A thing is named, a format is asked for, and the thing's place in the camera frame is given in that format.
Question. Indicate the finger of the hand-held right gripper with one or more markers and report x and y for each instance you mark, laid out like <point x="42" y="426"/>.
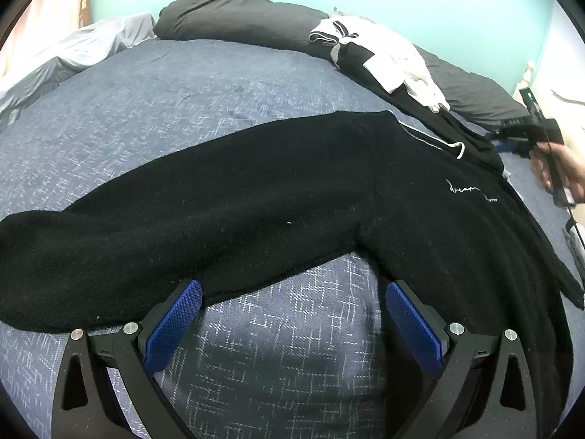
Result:
<point x="507" y="146"/>

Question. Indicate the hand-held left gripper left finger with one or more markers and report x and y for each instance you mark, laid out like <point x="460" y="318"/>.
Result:
<point x="176" y="320"/>

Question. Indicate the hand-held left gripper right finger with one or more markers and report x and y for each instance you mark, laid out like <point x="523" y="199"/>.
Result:
<point x="413" y="322"/>

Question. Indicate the black sweater with white trim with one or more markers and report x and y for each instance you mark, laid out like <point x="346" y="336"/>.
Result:
<point x="274" y="192"/>

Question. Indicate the person's right hand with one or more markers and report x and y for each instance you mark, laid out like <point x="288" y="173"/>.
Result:
<point x="573" y="169"/>

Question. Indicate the cream tufted headboard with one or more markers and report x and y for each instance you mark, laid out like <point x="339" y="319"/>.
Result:
<point x="566" y="87"/>

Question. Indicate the black pants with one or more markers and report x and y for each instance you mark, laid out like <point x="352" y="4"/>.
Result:
<point x="365" y="61"/>

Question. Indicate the crumpled grey cloth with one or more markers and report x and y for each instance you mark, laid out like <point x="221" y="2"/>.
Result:
<point x="354" y="13"/>

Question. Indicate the bed with blue patterned sheet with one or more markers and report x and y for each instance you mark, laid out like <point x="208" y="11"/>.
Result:
<point x="205" y="77"/>

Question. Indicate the light grey blanket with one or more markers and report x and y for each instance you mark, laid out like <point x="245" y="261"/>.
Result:
<point x="68" y="50"/>

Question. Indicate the dark grey long pillow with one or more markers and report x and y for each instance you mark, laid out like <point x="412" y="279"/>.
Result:
<point x="237" y="18"/>

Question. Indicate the pink curtain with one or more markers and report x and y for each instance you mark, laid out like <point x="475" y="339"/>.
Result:
<point x="41" y="9"/>

